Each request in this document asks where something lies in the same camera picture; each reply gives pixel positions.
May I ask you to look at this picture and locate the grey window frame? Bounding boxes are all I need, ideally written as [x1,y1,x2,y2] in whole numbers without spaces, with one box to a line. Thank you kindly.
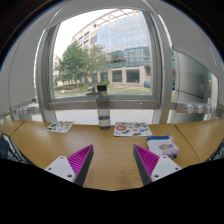
[34,5,175,125]

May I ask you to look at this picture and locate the white cartoon print towel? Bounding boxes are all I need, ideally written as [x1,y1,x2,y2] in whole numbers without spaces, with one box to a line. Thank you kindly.
[146,134,181,160]

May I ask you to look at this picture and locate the small colourful sticker sheet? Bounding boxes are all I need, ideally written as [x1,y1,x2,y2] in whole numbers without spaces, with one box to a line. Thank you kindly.
[45,120,75,134]

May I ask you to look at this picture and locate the green tree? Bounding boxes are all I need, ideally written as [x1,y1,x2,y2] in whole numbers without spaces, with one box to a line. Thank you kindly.
[54,41,110,92]

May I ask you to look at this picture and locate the large colourful sticker sheet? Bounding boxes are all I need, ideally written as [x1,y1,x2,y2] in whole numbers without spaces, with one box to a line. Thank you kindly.
[113,121,154,138]

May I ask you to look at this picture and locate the glass fronted building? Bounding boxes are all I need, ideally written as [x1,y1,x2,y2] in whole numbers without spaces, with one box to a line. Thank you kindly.
[71,9,152,85]

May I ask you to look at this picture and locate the clear grey drink bottle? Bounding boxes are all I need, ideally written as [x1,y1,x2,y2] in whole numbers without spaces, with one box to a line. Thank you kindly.
[95,84,112,131]

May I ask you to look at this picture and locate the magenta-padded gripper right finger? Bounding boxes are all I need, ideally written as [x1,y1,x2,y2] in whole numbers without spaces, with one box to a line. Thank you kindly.
[132,143,182,186]

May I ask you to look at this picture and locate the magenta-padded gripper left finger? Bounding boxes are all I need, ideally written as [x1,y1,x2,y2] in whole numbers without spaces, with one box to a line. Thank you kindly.
[43,143,95,187]

